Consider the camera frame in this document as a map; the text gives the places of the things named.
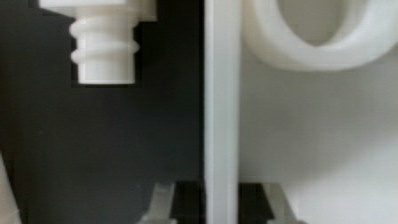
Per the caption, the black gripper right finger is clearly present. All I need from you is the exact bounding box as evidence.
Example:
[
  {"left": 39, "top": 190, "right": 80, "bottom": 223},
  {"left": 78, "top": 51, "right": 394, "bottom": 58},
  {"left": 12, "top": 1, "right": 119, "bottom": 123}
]
[{"left": 238, "top": 183, "right": 304, "bottom": 224}]

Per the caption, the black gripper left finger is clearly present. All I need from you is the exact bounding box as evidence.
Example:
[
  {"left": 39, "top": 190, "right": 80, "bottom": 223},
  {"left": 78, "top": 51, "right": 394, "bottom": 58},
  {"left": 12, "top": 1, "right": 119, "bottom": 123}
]
[{"left": 139, "top": 181, "right": 206, "bottom": 224}]

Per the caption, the white square table top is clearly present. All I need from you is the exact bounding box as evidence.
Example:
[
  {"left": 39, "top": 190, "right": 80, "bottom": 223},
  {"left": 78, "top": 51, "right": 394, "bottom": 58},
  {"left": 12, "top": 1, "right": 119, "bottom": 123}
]
[{"left": 204, "top": 0, "right": 398, "bottom": 224}]

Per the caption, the white table leg front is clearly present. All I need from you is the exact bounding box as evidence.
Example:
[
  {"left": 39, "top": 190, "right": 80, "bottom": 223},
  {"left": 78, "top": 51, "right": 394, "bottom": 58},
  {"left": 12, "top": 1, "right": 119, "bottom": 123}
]
[{"left": 39, "top": 0, "right": 156, "bottom": 85}]

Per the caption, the white front fence bar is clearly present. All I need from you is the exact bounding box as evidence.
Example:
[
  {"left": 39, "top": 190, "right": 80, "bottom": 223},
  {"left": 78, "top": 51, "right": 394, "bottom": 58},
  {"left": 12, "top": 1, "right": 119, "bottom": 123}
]
[{"left": 0, "top": 154, "right": 21, "bottom": 224}]

